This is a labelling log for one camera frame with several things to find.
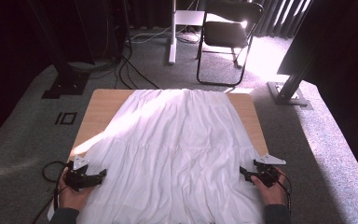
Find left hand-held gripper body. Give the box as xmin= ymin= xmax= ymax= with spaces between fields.
xmin=64 ymin=155 xmax=91 ymax=191

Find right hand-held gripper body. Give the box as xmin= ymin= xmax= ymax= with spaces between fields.
xmin=253 ymin=153 xmax=287 ymax=189

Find white skirt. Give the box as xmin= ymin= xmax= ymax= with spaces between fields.
xmin=71 ymin=88 xmax=267 ymax=224

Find person's left hand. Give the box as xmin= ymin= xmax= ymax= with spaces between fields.
xmin=58 ymin=167 xmax=95 ymax=213

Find person's right hand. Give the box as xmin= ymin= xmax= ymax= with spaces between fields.
xmin=250 ymin=167 xmax=289 ymax=207

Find metal stand with base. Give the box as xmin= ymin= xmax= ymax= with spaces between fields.
xmin=266 ymin=57 xmax=314 ymax=110

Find black folding chair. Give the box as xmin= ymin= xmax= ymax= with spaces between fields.
xmin=196 ymin=0 xmax=265 ymax=88

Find dark monitor panel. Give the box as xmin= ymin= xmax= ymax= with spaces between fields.
xmin=276 ymin=0 xmax=358 ymax=77

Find white desk leg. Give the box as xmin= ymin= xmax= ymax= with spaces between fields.
xmin=167 ymin=0 xmax=206 ymax=66

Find pleated curtain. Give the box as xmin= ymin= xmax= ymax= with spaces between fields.
xmin=254 ymin=0 xmax=312 ymax=40

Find left hand-held gripper cable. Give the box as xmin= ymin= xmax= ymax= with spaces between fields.
xmin=53 ymin=167 xmax=68 ymax=213

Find hand-held gripper cable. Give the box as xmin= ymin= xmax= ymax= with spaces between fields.
xmin=274 ymin=173 xmax=294 ymax=217
xmin=53 ymin=167 xmax=68 ymax=213

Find right hand-held gripper cable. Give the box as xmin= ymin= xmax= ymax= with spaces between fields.
xmin=274 ymin=173 xmax=294 ymax=217

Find black cable loop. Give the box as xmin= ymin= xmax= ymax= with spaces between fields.
xmin=41 ymin=161 xmax=68 ymax=184

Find black stand with base plate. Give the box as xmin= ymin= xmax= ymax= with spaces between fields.
xmin=27 ymin=0 xmax=91 ymax=100

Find black floor cables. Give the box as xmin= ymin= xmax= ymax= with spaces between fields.
xmin=114 ymin=46 xmax=161 ymax=91

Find white floor cables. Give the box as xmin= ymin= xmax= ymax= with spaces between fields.
xmin=130 ymin=25 xmax=172 ymax=45

